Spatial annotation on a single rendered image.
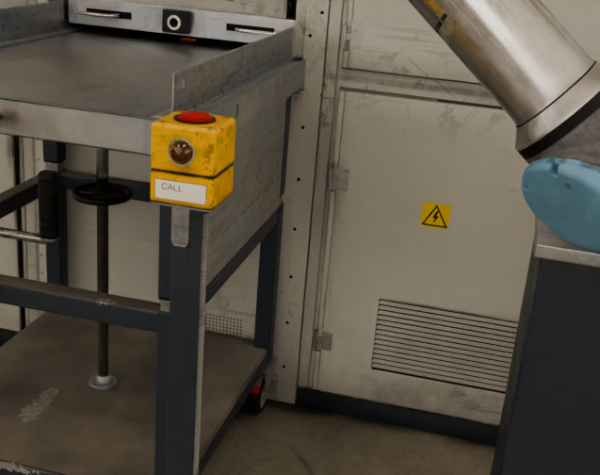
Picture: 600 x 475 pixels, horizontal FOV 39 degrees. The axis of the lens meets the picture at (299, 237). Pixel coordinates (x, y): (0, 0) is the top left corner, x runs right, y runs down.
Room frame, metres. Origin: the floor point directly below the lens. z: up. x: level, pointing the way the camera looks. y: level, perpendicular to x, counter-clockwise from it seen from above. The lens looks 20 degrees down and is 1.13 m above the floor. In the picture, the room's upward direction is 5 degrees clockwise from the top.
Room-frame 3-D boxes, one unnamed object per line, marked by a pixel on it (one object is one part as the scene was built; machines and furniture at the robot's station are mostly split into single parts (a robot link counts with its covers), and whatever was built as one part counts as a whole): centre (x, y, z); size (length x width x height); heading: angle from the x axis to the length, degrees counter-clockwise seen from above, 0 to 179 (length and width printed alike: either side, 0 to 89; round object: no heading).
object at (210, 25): (1.98, 0.31, 0.89); 0.54 x 0.05 x 0.06; 78
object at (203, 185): (0.99, 0.13, 0.85); 0.08 x 0.08 x 0.10; 78
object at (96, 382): (1.59, 0.39, 0.18); 0.06 x 0.06 x 0.02
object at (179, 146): (0.95, 0.14, 0.87); 0.03 x 0.01 x 0.03; 78
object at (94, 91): (1.59, 0.39, 0.82); 0.68 x 0.62 x 0.06; 168
